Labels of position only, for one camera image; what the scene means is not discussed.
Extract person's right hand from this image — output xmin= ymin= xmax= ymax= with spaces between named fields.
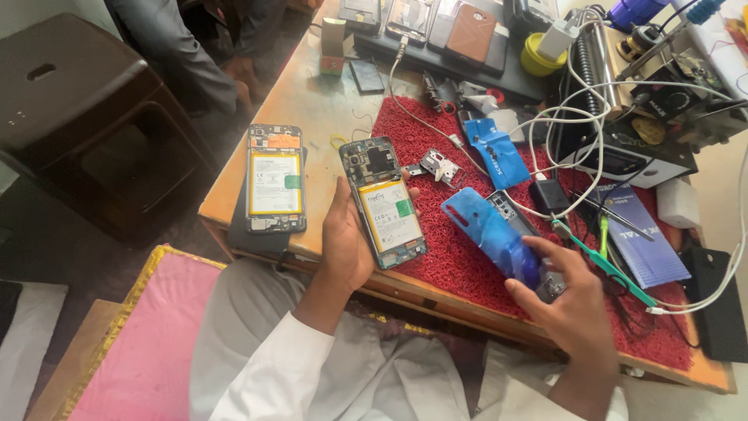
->
xmin=504 ymin=235 xmax=620 ymax=388

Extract person's left hand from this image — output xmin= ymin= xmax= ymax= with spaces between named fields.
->
xmin=292 ymin=170 xmax=423 ymax=339

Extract phone with green sticker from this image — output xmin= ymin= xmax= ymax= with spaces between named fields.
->
xmin=339 ymin=136 xmax=428 ymax=270

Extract blue phone back cover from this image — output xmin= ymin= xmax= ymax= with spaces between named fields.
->
xmin=440 ymin=187 xmax=544 ymax=290

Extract blue printed booklet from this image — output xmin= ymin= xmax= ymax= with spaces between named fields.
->
xmin=589 ymin=183 xmax=693 ymax=290

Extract opened phone with orange tape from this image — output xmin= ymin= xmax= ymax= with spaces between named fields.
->
xmin=245 ymin=124 xmax=308 ymax=235

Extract black metal tweezers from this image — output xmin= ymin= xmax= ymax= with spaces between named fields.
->
xmin=570 ymin=190 xmax=656 ymax=242

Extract red textured work mat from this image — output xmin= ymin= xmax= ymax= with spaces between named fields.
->
xmin=371 ymin=96 xmax=696 ymax=373

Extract person's white garment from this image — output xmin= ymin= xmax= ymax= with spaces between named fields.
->
xmin=188 ymin=257 xmax=630 ymax=421

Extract black charger adapter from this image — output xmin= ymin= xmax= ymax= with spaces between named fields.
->
xmin=529 ymin=178 xmax=571 ymax=216

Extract silver metal shield plate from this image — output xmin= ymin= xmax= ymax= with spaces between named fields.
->
xmin=420 ymin=149 xmax=467 ymax=189

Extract black flat phone case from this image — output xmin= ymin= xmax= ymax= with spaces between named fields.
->
xmin=680 ymin=246 xmax=748 ymax=364

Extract white power supply unit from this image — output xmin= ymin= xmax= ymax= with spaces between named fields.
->
xmin=557 ymin=124 xmax=700 ymax=189

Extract blue screen guard packet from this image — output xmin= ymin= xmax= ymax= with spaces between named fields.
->
xmin=463 ymin=119 xmax=532 ymax=191

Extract small dark phone screen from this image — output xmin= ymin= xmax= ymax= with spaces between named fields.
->
xmin=349 ymin=58 xmax=386 ymax=95

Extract small green red box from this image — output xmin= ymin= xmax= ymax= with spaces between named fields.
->
xmin=319 ymin=17 xmax=347 ymax=76

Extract white glue tube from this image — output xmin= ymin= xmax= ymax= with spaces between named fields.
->
xmin=458 ymin=81 xmax=506 ymax=116

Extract pink cushion with gold trim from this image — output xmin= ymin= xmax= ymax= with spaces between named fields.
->
xmin=55 ymin=245 xmax=228 ymax=421

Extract black tray of phones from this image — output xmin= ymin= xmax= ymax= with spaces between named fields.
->
xmin=338 ymin=0 xmax=549 ymax=104

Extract black soldering station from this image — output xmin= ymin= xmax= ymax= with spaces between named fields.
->
xmin=630 ymin=51 xmax=748 ymax=148

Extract black coiled iron stand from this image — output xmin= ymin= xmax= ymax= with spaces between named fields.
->
xmin=575 ymin=32 xmax=604 ymax=119

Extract yellow round container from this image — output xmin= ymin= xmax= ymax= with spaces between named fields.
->
xmin=520 ymin=33 xmax=568 ymax=78

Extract brown phone case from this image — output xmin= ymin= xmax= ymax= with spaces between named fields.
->
xmin=445 ymin=3 xmax=498 ymax=64

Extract white charger plug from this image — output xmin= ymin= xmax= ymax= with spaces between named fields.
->
xmin=537 ymin=19 xmax=581 ymax=62

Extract brown plastic stool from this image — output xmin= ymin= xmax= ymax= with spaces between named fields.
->
xmin=0 ymin=13 xmax=218 ymax=242

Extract purple blue tool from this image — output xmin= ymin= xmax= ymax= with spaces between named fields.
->
xmin=607 ymin=0 xmax=672 ymax=31

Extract white cloth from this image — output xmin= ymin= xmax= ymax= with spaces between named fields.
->
xmin=0 ymin=281 xmax=69 ymax=421

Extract beige charging cable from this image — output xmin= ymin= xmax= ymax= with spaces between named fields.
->
xmin=388 ymin=35 xmax=490 ymax=177

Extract long white cable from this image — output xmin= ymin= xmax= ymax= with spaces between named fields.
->
xmin=645 ymin=140 xmax=748 ymax=317

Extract tangled white cable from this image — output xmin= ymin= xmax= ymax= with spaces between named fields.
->
xmin=501 ymin=7 xmax=748 ymax=222

